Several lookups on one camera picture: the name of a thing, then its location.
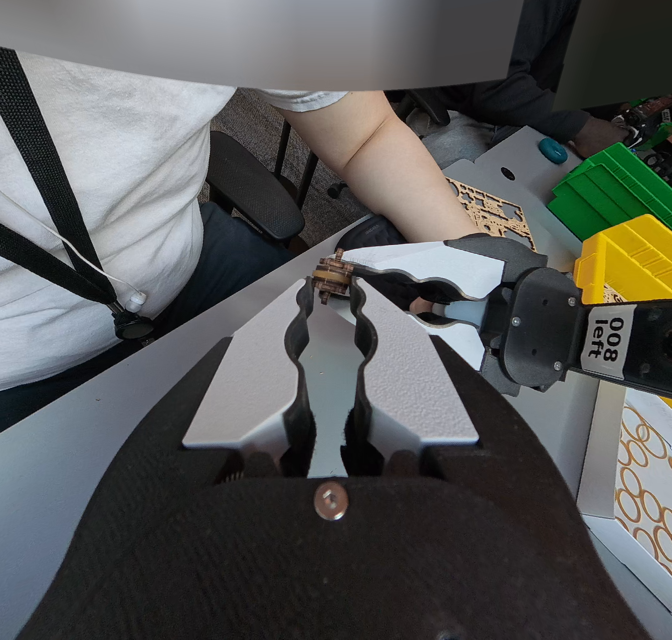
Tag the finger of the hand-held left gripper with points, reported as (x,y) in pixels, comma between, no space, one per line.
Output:
(446,264)
(464,346)

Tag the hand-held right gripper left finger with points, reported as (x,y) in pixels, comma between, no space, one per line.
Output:
(241,393)

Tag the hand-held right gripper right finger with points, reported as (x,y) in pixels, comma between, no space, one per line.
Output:
(420,393)

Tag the small wooden gear assembly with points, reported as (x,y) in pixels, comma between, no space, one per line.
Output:
(330,278)

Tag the person's left forearm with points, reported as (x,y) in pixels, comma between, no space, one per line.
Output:
(378,167)

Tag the person's left hand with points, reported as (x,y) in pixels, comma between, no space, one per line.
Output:
(428,306)

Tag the laser-cut plywood sheet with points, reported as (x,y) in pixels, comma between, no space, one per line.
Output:
(472,212)

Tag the yellow plastic bin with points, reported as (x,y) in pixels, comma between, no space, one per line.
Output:
(630,257)

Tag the white earbud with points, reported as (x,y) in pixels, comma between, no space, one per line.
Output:
(137,300)

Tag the green plastic bin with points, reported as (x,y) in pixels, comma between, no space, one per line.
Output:
(603,199)

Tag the white cardboard box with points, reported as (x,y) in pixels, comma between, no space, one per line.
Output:
(598,467)

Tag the teal round object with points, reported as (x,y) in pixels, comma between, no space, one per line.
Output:
(552,151)

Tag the group of wooden rings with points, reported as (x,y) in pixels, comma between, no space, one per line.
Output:
(624,459)

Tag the black office chair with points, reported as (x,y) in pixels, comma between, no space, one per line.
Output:
(252,188)

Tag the person's white shirt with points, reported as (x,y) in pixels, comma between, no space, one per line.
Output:
(131,178)

